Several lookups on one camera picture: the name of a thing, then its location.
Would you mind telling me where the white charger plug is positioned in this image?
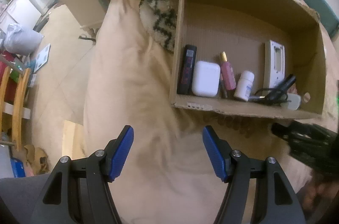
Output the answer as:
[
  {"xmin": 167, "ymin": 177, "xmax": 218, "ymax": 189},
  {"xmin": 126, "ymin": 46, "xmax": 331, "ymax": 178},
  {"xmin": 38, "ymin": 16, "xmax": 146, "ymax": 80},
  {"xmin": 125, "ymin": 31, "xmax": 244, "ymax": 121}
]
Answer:
[{"xmin": 280, "ymin": 93, "xmax": 301, "ymax": 110}]

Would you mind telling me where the white pill bottle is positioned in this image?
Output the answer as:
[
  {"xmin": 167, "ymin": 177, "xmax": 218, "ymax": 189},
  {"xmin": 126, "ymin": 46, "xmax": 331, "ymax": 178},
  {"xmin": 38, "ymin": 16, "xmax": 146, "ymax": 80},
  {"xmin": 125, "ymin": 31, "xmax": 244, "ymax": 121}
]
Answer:
[{"xmin": 234, "ymin": 70, "xmax": 254, "ymax": 102}]

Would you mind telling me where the black cable device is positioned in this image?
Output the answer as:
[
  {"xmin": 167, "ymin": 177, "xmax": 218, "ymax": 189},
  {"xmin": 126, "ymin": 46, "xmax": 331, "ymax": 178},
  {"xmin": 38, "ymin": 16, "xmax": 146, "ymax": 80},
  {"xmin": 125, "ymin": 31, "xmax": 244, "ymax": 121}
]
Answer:
[{"xmin": 248, "ymin": 74, "xmax": 296, "ymax": 106}]

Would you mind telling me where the pink perfume bottle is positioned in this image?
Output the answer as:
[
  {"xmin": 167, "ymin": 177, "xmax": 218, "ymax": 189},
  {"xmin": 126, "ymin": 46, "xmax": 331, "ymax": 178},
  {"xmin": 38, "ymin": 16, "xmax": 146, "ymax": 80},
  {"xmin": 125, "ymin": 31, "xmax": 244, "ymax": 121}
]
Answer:
[{"xmin": 220, "ymin": 52, "xmax": 236, "ymax": 91}]

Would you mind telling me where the black rectangular lighter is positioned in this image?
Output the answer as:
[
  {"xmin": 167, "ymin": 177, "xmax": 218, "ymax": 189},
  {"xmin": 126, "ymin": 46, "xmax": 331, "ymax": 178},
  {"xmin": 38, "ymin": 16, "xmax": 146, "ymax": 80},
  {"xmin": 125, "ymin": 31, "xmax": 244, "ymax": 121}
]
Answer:
[{"xmin": 177, "ymin": 44, "xmax": 197, "ymax": 95}]

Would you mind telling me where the white earbuds case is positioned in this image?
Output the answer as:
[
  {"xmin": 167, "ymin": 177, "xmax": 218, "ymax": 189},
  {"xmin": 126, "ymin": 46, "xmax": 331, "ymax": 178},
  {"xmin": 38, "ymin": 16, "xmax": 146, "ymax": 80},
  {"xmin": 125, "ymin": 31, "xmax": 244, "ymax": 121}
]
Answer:
[{"xmin": 191, "ymin": 60, "xmax": 221, "ymax": 98}]

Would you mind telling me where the white remote control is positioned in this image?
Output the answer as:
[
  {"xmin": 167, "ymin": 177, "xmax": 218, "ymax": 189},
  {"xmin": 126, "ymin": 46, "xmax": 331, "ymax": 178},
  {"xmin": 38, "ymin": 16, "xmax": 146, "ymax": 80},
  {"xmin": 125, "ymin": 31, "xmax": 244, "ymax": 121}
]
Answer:
[{"xmin": 263, "ymin": 40, "xmax": 286, "ymax": 89}]

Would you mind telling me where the black gold battery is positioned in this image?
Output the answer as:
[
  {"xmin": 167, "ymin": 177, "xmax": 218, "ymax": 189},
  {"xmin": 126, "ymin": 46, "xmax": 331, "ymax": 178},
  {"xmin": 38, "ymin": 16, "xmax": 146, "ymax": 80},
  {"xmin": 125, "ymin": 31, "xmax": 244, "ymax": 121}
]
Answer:
[{"xmin": 220, "ymin": 77, "xmax": 228, "ymax": 99}]

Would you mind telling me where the person's right hand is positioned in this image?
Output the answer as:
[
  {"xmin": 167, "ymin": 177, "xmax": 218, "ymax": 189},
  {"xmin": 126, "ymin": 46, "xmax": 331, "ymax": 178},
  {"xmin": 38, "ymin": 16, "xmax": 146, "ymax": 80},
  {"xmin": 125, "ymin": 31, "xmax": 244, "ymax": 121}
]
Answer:
[{"xmin": 302, "ymin": 172, "xmax": 338, "ymax": 211}]

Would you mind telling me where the brown cardboard box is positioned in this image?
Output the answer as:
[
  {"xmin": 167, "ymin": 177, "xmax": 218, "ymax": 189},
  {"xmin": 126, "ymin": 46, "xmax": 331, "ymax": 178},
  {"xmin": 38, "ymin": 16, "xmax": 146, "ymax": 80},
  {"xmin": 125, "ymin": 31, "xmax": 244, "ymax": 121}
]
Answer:
[{"xmin": 169, "ymin": 0, "xmax": 326, "ymax": 119}]

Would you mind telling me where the white bathroom scale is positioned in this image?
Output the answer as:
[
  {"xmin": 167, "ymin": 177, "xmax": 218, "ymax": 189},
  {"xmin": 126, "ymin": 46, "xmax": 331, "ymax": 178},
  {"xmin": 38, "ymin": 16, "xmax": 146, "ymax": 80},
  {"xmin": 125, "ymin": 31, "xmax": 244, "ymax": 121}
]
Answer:
[{"xmin": 34, "ymin": 44, "xmax": 51, "ymax": 73}]

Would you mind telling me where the white plastic bag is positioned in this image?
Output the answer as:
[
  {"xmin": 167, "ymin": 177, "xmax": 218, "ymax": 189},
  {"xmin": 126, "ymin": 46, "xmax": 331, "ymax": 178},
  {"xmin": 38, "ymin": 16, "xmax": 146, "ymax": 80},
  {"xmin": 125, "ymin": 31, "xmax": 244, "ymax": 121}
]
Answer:
[{"xmin": 3, "ymin": 24, "xmax": 44, "ymax": 56}]

